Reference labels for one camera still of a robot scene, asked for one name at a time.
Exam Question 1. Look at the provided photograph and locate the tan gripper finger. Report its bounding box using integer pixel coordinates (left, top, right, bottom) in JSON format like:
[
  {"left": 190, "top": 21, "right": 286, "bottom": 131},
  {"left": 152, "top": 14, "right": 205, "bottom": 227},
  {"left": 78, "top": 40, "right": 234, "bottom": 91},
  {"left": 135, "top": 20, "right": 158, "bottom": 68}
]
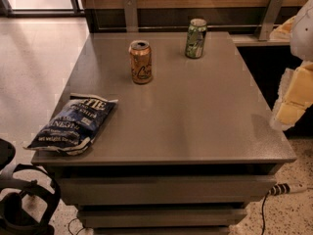
[
  {"left": 273, "top": 62, "right": 313, "bottom": 126},
  {"left": 270, "top": 17, "right": 295, "bottom": 39}
]

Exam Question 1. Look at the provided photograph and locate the green soda can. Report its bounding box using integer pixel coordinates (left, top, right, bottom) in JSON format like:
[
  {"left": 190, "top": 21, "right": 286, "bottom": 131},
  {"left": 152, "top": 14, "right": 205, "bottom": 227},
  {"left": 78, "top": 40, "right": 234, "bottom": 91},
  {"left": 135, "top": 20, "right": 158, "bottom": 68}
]
[{"left": 185, "top": 19, "right": 207, "bottom": 59}]

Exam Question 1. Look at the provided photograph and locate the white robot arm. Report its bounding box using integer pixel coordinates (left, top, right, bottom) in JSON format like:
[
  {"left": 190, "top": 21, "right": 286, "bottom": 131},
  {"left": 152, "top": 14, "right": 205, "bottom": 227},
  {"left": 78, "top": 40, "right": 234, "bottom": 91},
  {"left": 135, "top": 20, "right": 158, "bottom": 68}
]
[{"left": 270, "top": 0, "right": 313, "bottom": 130}]

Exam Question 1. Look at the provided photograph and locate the orange soda can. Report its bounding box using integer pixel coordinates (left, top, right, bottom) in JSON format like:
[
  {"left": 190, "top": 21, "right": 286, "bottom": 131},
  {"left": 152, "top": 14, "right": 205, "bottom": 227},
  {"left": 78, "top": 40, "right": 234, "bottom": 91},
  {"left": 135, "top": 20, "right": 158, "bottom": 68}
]
[{"left": 129, "top": 40, "right": 153, "bottom": 84}]

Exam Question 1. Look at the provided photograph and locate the blue chip bag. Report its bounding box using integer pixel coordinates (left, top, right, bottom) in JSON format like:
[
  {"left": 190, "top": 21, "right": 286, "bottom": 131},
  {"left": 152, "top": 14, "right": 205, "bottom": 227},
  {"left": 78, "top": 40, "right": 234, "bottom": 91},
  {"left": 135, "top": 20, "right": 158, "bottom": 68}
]
[{"left": 26, "top": 93, "right": 118, "bottom": 156}]

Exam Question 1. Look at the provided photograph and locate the white power strip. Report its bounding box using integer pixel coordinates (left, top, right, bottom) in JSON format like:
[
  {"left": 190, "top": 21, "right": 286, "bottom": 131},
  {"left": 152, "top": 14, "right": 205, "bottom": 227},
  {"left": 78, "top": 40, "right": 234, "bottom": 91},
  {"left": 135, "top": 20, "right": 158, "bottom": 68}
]
[{"left": 268, "top": 183, "right": 307, "bottom": 196}]

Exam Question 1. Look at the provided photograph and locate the grey drawer cabinet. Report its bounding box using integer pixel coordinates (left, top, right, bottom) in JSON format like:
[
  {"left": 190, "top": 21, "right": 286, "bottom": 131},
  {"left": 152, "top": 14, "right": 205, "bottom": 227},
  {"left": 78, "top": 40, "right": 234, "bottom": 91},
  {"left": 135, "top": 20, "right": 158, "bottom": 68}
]
[{"left": 33, "top": 32, "right": 295, "bottom": 235}]

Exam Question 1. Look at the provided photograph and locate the right metal wall bracket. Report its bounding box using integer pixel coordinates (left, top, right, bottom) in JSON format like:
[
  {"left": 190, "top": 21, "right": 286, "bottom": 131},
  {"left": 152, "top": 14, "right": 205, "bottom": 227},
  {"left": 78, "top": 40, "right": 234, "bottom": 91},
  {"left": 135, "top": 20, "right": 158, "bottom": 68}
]
[{"left": 255, "top": 0, "right": 284, "bottom": 41}]

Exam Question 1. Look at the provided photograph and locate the metal wall bracket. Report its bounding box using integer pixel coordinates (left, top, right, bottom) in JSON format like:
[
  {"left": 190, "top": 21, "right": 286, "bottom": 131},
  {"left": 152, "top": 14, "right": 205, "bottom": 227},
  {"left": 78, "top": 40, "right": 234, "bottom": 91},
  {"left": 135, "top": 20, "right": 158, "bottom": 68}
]
[
  {"left": 255, "top": 0, "right": 284, "bottom": 41},
  {"left": 123, "top": 0, "right": 139, "bottom": 32}
]

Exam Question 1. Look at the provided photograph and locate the black power cable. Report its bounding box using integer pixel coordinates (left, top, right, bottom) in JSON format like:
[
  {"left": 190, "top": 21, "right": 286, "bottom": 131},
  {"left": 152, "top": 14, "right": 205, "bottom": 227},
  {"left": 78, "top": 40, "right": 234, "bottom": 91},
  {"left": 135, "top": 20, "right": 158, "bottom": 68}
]
[{"left": 260, "top": 193, "right": 270, "bottom": 235}]

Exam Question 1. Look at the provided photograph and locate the left metal wall bracket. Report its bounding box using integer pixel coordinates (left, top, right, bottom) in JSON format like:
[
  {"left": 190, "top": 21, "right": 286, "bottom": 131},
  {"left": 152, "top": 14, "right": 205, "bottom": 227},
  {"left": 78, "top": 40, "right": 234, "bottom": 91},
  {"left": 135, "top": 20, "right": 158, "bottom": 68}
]
[{"left": 123, "top": 0, "right": 139, "bottom": 32}]

